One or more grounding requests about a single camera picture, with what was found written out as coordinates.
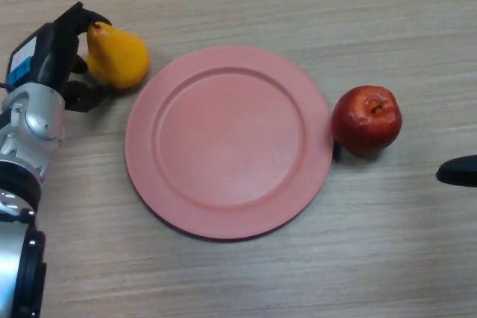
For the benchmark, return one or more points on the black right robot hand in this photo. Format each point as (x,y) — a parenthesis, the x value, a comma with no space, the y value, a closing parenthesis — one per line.
(460,172)

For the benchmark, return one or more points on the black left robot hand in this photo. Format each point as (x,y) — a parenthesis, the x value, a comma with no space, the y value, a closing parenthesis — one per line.
(52,53)

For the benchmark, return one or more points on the yellow pear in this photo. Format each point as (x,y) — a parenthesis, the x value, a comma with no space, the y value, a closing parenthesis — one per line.
(119,59)

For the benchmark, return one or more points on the red apple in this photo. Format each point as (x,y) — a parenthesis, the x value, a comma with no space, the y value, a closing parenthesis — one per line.
(361,128)

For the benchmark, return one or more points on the pink round plate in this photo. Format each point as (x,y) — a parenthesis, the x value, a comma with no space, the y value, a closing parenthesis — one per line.
(229,143)

